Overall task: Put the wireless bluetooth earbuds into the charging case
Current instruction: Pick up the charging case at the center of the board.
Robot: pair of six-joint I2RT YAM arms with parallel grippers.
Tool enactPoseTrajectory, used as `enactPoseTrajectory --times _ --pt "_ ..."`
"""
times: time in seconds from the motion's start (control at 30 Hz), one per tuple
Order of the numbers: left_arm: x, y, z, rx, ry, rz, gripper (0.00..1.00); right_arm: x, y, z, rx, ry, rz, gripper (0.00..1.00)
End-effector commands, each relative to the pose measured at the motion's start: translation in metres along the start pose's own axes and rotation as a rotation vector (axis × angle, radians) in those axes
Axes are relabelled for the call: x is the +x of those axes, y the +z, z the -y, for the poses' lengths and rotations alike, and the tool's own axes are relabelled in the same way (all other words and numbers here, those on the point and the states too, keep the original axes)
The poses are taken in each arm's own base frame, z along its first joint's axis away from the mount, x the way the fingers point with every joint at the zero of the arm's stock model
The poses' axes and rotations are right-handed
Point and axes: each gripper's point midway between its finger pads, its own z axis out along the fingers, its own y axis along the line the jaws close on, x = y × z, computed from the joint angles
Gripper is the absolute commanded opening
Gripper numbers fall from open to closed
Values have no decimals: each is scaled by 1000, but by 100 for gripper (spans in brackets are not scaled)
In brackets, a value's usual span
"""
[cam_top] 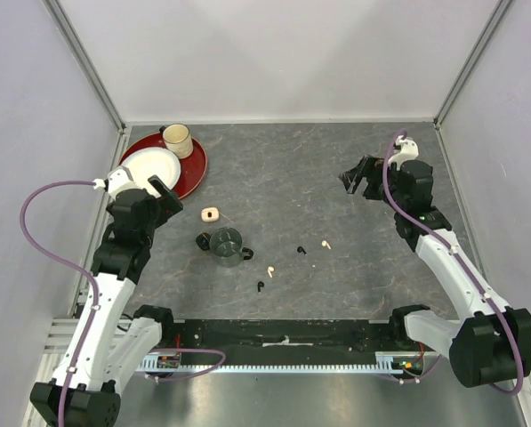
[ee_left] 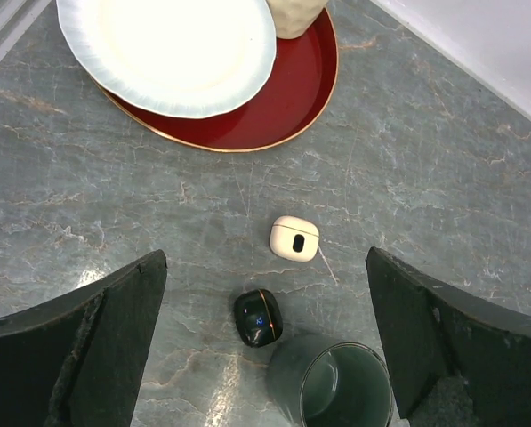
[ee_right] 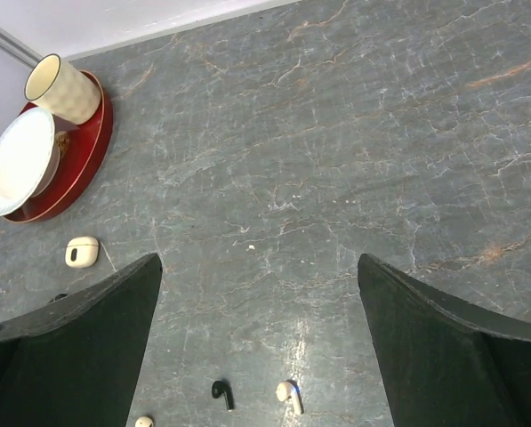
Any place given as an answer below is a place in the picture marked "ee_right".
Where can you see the white earbud with blue light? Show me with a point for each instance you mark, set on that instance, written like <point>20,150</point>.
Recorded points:
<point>288,390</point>

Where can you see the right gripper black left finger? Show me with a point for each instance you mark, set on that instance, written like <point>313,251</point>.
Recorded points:
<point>76,361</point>

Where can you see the white earbud charging case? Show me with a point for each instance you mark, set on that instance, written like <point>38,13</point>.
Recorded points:
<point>82,252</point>

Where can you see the cream ceramic cup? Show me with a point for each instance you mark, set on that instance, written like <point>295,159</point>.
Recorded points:
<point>57,86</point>

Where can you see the black earbud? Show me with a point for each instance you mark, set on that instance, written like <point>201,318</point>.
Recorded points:
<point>221,389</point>

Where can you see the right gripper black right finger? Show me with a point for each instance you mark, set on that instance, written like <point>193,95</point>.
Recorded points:
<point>444,361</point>

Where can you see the white paper plate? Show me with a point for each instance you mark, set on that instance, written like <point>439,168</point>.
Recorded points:
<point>29,158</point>

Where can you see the red round tray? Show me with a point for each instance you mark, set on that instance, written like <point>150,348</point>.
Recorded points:
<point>81,160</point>

